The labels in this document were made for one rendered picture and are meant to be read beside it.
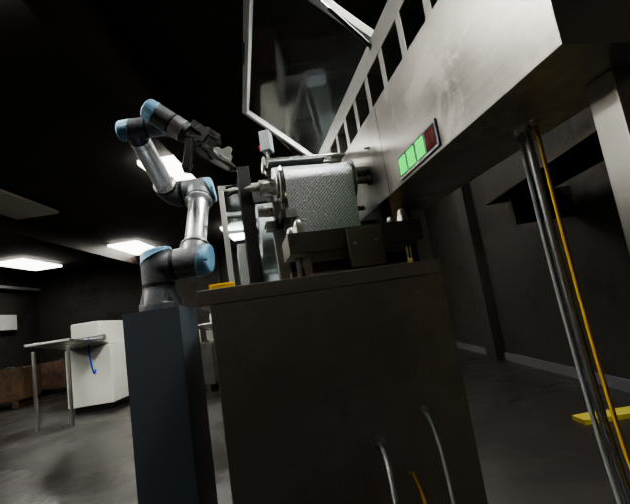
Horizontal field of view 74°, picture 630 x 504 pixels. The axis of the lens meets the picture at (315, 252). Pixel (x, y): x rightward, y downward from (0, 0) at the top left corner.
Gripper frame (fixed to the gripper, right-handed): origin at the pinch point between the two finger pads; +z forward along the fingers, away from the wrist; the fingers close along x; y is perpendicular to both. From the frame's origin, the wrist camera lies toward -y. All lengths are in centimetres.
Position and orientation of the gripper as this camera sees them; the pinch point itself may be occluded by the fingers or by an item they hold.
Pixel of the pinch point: (230, 168)
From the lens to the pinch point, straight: 149.5
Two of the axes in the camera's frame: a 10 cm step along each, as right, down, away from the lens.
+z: 8.4, 5.3, 0.6
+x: -1.8, 1.7, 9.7
